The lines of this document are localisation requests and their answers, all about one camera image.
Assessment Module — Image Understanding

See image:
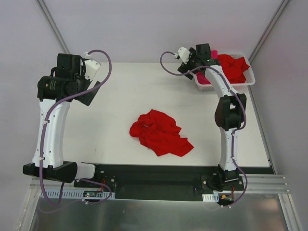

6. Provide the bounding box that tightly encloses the left aluminium frame post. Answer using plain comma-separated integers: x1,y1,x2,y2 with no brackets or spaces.
35,0,70,54

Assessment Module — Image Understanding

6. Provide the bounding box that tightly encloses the left white cable duct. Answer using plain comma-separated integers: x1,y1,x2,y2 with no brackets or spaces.
46,189,116,200

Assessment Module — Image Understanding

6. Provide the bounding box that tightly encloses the red t shirt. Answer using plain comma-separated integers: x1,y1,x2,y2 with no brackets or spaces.
129,109,194,157
218,54,250,84

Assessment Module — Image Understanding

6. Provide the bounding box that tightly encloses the pink t shirt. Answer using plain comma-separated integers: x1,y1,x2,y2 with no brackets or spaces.
196,50,218,85

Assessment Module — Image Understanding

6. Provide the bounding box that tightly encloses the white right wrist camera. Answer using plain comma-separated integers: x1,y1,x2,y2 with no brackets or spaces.
173,47,191,64

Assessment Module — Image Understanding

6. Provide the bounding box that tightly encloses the right aluminium frame post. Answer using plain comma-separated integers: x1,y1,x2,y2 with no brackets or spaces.
248,0,291,63

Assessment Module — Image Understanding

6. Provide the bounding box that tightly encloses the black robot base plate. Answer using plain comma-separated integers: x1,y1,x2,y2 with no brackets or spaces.
73,163,245,202

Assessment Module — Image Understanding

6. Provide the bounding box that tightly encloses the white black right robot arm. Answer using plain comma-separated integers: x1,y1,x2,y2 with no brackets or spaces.
175,44,246,192

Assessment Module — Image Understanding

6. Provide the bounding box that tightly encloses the right white cable duct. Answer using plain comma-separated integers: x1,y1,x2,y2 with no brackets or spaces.
202,193,219,203

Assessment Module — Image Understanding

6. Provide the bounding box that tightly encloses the aluminium frame post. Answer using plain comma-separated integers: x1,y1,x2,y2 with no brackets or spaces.
35,0,70,54
248,0,291,63

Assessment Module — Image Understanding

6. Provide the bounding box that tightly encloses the white perforated plastic basket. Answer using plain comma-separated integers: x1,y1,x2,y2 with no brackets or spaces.
193,52,256,93

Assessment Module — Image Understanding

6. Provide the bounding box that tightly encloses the white cable duct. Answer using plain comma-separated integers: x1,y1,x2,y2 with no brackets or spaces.
202,193,219,203
46,189,116,200

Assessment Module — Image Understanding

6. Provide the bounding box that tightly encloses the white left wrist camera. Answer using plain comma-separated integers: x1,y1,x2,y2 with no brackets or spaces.
84,54,101,81

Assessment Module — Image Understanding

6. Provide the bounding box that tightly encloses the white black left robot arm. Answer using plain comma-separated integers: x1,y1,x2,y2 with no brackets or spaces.
23,53,102,187

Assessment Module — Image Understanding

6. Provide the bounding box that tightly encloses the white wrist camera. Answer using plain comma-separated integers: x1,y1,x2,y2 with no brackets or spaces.
173,47,191,64
84,54,101,81

